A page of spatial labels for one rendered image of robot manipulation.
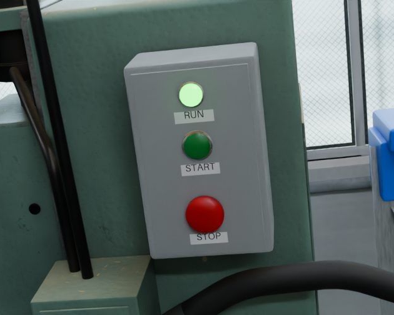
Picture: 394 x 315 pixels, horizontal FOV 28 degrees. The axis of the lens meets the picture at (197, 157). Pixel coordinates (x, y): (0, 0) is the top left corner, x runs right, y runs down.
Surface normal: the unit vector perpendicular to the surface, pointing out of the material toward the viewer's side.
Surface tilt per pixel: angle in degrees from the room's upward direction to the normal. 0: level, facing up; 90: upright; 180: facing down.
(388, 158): 90
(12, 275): 90
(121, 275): 0
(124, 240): 90
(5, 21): 90
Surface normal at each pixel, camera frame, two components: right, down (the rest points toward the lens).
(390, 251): -0.12, 0.17
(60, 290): -0.11, -0.95
